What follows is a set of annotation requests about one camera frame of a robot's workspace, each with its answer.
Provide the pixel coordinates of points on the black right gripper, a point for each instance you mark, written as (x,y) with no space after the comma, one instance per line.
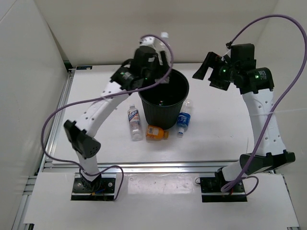
(213,61)

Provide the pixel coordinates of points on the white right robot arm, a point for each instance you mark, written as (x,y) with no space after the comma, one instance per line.
(256,87)

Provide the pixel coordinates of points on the clear bottle blue label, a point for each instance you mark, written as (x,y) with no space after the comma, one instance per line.
(184,117)

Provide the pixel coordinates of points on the orange juice bottle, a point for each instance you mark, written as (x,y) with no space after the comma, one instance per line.
(156,133)

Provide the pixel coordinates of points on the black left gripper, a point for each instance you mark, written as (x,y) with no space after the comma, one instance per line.
(159,71)

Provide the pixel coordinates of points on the black plastic bin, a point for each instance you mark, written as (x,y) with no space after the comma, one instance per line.
(162,104)

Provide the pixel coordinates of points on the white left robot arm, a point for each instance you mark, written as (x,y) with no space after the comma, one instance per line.
(82,131)

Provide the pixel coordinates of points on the clear plastic bottle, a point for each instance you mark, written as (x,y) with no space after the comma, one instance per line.
(160,46)

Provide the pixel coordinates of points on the aluminium front rail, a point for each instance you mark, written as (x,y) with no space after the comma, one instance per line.
(145,167)

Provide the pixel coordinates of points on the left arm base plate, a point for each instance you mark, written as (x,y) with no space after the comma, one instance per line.
(100,189)

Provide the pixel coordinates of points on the clear bottle red white label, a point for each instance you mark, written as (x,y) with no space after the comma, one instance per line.
(134,123)

